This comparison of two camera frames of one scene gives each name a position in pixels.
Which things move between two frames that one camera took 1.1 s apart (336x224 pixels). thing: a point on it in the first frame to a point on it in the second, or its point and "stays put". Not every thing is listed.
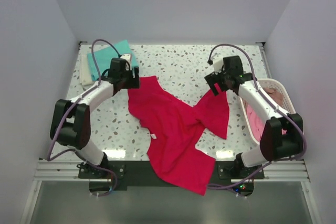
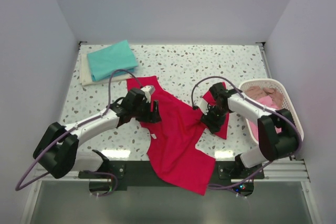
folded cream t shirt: x=85 y=77 stays put
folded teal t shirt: x=103 y=57 stays put
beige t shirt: x=275 y=95 stays put
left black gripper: x=134 y=82 to x=150 y=117
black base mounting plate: x=137 y=175 stays put
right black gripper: x=212 y=79 to x=213 y=125
